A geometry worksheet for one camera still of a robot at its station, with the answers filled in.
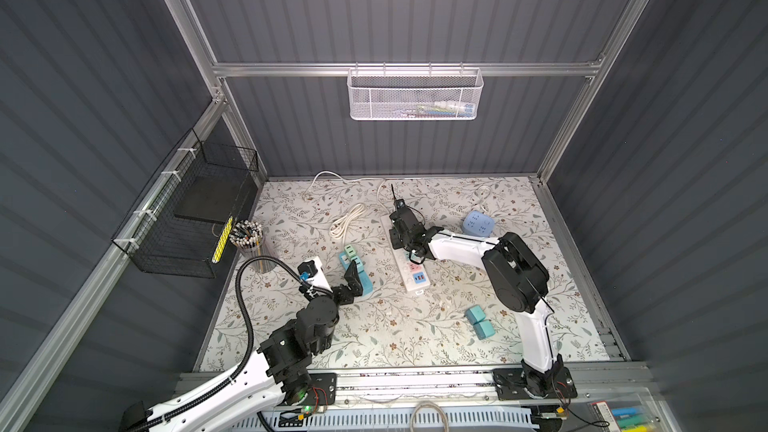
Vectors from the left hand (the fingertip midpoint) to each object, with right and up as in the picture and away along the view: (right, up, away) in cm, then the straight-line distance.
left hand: (341, 268), depth 74 cm
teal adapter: (+38, -18, +7) cm, 43 cm away
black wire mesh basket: (-40, +14, -2) cm, 42 cm away
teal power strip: (+5, -9, +15) cm, 18 cm away
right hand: (+16, +7, +25) cm, 30 cm away
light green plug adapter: (0, +1, +17) cm, 17 cm away
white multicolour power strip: (+19, -6, +17) cm, 26 cm away
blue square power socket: (+43, +10, +28) cm, 52 cm away
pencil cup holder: (-27, +7, +8) cm, 29 cm away
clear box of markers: (+72, -33, -5) cm, 80 cm away
